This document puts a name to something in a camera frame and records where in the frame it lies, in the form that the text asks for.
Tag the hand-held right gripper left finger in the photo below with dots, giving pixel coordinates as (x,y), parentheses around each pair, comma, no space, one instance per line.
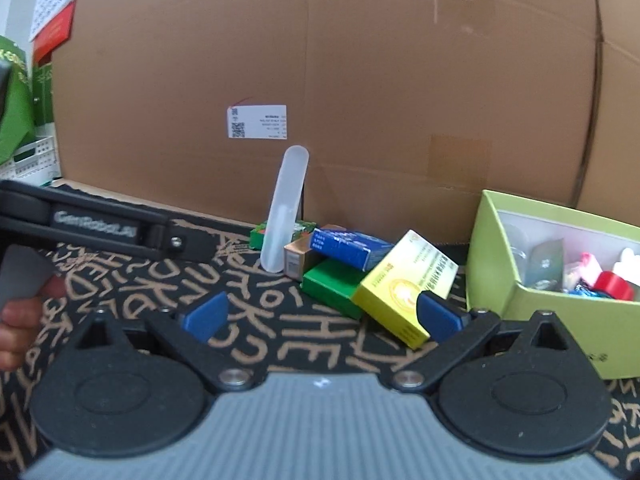
(205,317)

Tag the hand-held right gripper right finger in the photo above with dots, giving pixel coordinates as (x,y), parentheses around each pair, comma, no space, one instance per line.
(437,317)

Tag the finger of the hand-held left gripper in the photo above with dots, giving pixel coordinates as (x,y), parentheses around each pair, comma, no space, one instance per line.
(192,240)

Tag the yellow medicine box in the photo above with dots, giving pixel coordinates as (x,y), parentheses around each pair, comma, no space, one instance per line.
(395,290)

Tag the light green storage box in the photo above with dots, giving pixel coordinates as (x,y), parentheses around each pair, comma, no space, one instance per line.
(550,310)

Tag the light blue packet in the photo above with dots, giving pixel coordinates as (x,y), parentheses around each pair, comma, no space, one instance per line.
(582,288)

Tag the person's left hand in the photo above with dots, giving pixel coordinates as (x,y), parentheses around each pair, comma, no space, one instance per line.
(20,317)

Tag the small green red box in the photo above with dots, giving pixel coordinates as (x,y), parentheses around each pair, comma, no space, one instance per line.
(257,237)

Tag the white plastic crate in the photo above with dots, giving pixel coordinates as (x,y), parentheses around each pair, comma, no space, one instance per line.
(35,157)

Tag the black mat with tan letters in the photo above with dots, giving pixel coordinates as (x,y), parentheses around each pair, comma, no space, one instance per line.
(300,335)

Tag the translucent white toothbrush case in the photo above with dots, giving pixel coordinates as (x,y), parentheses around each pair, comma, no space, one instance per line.
(285,210)

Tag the small tan box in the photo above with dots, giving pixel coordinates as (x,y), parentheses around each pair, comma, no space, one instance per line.
(296,260)

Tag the blue medicine box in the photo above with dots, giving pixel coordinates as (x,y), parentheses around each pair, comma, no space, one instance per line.
(350,250)

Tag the dark green box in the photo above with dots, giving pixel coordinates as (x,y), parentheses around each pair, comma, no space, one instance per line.
(330,287)

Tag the large green carton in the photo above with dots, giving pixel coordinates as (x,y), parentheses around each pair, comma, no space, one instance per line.
(17,110)

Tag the narrow green carton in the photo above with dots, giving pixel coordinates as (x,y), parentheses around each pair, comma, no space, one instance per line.
(43,95)

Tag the pink packet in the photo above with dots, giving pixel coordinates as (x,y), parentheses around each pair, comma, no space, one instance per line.
(586,264)

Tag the small white bottle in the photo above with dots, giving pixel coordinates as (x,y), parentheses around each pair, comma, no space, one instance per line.
(629,257)

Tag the large labelled cardboard box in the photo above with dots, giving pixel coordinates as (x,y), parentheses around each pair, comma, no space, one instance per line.
(400,85)

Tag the large plain cardboard box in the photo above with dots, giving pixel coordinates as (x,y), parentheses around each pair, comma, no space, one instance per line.
(620,110)

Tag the red white wall calendar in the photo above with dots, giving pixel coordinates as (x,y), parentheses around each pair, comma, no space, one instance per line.
(52,5)

